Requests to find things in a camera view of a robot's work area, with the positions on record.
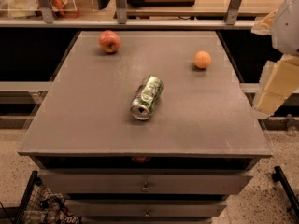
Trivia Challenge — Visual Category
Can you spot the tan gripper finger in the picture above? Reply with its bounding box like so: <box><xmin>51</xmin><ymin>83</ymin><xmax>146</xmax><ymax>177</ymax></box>
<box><xmin>252</xmin><ymin>55</ymin><xmax>299</xmax><ymax>119</ymax></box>
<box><xmin>251</xmin><ymin>11</ymin><xmax>277</xmax><ymax>35</ymax></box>

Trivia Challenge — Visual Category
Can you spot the green soda can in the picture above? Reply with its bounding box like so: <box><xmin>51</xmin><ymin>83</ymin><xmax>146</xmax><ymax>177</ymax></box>
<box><xmin>130</xmin><ymin>76</ymin><xmax>164</xmax><ymax>120</ymax></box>

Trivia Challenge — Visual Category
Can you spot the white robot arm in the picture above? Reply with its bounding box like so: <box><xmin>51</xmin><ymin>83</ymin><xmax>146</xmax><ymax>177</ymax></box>
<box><xmin>251</xmin><ymin>0</ymin><xmax>299</xmax><ymax>119</ymax></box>

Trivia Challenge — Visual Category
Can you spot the orange fruit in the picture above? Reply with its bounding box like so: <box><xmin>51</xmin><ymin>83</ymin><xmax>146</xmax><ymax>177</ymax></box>
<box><xmin>194</xmin><ymin>51</ymin><xmax>211</xmax><ymax>69</ymax></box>

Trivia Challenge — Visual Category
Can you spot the black metal stand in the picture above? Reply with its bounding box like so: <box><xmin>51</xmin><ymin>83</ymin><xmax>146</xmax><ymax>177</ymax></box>
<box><xmin>272</xmin><ymin>166</ymin><xmax>299</xmax><ymax>218</ymax></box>

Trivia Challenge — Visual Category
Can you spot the grey drawer cabinet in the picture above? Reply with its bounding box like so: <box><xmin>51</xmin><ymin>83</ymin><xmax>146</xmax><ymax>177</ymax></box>
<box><xmin>20</xmin><ymin>31</ymin><xmax>272</xmax><ymax>224</ymax></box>

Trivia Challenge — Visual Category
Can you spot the red apple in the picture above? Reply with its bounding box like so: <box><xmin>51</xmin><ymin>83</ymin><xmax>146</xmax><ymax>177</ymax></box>
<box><xmin>98</xmin><ymin>30</ymin><xmax>121</xmax><ymax>54</ymax></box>

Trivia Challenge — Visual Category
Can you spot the upper grey drawer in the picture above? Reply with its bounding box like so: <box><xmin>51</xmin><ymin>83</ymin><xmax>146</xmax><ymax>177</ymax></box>
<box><xmin>39</xmin><ymin>170</ymin><xmax>253</xmax><ymax>195</ymax></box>

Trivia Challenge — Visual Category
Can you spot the grey drawer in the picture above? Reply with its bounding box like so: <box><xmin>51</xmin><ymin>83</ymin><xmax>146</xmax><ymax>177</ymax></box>
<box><xmin>66</xmin><ymin>200</ymin><xmax>226</xmax><ymax>217</ymax></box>
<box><xmin>39</xmin><ymin>170</ymin><xmax>253</xmax><ymax>195</ymax></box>

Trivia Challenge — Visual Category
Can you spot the lower grey drawer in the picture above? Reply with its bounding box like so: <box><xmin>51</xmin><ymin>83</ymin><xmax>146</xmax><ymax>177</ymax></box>
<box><xmin>66</xmin><ymin>200</ymin><xmax>226</xmax><ymax>217</ymax></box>

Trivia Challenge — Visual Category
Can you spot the clear plastic box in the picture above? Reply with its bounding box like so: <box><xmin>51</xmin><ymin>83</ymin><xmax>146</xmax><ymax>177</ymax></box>
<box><xmin>0</xmin><ymin>0</ymin><xmax>79</xmax><ymax>18</ymax></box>

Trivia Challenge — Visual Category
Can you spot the grey shelf rail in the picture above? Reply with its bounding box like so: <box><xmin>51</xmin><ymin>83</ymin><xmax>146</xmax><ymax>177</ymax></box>
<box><xmin>0</xmin><ymin>18</ymin><xmax>255</xmax><ymax>31</ymax></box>

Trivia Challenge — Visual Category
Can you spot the black wire basket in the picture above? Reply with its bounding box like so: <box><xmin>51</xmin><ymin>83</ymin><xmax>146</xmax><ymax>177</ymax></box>
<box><xmin>13</xmin><ymin>171</ymin><xmax>82</xmax><ymax>224</ymax></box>

